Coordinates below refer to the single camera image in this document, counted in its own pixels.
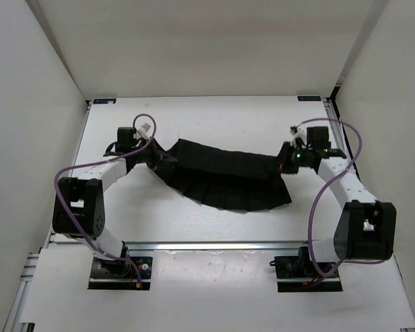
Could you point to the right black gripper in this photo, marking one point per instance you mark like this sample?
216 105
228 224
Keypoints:
283 156

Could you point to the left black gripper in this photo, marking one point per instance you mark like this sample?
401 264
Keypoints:
159 155

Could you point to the black pleated skirt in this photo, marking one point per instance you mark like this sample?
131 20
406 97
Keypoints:
228 180

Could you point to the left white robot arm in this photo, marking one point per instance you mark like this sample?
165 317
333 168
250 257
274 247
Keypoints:
79 212

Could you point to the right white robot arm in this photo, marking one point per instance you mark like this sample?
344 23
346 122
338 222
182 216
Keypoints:
322 252

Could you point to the blue label left corner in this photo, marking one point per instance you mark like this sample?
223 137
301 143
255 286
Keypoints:
104 101

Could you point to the white front cover board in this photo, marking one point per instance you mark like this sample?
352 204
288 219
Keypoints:
205 291

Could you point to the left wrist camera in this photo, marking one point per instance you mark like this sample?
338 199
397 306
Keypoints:
128 136

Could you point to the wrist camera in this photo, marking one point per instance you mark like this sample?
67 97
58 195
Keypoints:
128 136
312 137

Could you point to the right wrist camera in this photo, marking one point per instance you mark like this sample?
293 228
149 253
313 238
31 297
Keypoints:
312 137

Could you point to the aluminium frame rail right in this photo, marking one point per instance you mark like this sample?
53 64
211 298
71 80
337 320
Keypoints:
335 114

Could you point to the aluminium frame rail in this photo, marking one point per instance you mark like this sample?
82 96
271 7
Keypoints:
335 114
214 246

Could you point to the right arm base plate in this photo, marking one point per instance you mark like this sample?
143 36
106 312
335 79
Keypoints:
298 275

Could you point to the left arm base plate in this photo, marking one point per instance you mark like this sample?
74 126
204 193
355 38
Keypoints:
121 276

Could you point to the aluminium frame rail front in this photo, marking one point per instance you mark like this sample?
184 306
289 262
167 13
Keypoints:
214 246

